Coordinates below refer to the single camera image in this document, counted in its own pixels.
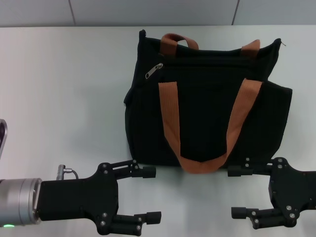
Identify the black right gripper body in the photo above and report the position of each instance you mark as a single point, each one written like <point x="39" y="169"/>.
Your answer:
<point x="293" y="187"/>

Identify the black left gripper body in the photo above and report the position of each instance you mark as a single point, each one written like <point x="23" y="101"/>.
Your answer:
<point x="79" y="198"/>

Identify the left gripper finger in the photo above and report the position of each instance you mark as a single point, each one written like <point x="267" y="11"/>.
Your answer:
<point x="138" y="218"/>
<point x="138" y="170"/>

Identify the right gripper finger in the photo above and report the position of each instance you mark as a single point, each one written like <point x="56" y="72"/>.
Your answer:
<point x="249" y="169"/>
<point x="256" y="214"/>

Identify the silver zipper pull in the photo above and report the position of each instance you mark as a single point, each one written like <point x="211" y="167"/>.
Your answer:
<point x="151" y="72"/>

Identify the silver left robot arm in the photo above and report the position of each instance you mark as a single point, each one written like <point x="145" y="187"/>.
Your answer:
<point x="17" y="201"/>

